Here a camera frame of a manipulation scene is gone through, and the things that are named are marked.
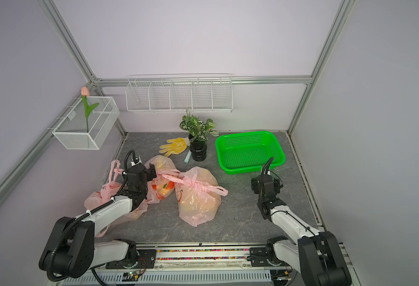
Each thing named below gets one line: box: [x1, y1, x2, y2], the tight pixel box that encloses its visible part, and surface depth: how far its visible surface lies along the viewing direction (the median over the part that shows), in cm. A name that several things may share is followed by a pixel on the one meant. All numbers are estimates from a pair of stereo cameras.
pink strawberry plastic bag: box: [157, 166, 229, 228], surface depth 80 cm
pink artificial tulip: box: [80, 86, 100, 133], surface depth 85 cm
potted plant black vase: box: [179, 109, 220, 162], surface depth 91 cm
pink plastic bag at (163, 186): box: [143, 154, 182, 205], surface depth 91 cm
